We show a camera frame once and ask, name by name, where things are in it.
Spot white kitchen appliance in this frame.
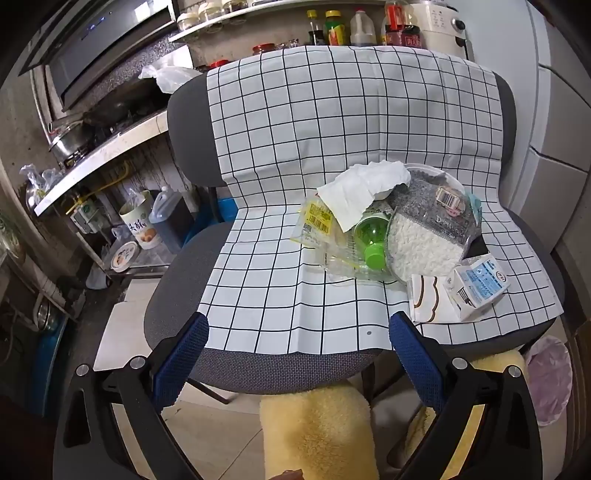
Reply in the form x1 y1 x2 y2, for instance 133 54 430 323
411 0 469 51

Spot yellow gas hose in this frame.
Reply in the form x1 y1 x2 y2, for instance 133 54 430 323
69 159 130 213

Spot white kitchen counter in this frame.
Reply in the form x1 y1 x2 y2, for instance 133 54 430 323
34 108 169 217

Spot grey cabinet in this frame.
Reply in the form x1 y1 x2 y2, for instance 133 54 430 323
471 0 591 259

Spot clear crumpled plastic wrapper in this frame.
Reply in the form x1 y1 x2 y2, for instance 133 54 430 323
318 231 411 284

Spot red capped oil bottle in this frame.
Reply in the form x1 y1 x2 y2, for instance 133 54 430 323
383 0 419 33

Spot clear packet with yellow label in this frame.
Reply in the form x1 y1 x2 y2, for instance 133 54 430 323
291 196 347 247

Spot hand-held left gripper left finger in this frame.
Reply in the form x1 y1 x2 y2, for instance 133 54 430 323
53 311 211 480

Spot green plastic bottle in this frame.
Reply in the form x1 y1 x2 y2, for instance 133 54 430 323
353 208 395 271

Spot person's left leg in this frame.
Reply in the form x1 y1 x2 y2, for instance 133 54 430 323
259 383 379 480

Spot grey speckled plastic bag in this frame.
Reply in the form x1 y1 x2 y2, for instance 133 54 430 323
387 164 483 282

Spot blue jug with dark liquid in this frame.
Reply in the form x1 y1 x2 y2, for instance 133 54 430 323
148 187 192 252

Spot white black checkered cloth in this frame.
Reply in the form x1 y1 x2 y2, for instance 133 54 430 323
196 45 565 356

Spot white patterned plate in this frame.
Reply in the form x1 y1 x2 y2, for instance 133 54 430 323
111 241 139 271

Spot white gas valve box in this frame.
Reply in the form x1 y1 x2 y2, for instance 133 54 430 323
74 200 100 227

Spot dark soy sauce bottle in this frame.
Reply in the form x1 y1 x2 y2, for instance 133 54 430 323
307 10 326 46

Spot black range hood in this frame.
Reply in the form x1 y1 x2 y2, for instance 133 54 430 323
18 0 181 112

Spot crumpled white paper tissue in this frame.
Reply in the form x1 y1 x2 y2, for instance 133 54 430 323
316 160 411 233

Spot wall shelf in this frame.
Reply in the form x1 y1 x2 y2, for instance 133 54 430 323
168 0 389 43

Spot black wok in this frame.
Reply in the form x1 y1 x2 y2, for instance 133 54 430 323
83 99 139 127

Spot white plastic bag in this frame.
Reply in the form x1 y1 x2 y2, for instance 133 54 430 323
139 65 204 95

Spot steel cooking pot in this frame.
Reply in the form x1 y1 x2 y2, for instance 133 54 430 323
48 122 93 160

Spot grey office chair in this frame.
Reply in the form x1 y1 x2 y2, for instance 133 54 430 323
144 71 566 407

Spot white blue milk carton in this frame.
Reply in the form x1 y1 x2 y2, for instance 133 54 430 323
444 253 512 322

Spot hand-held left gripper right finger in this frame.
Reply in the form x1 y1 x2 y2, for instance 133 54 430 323
388 311 543 480

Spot blue plastic barrel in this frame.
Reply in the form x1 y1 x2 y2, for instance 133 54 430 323
37 295 70 370

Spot bin with pink liner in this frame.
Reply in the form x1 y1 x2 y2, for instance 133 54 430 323
526 335 573 426

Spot cream green tin canister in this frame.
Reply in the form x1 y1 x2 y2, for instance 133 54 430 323
119 191 160 250

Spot white wrapper with brown stripe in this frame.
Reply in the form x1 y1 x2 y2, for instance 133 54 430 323
406 273 460 324

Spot crumpled clear plastic bags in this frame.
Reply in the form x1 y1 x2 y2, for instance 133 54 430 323
19 164 61 199

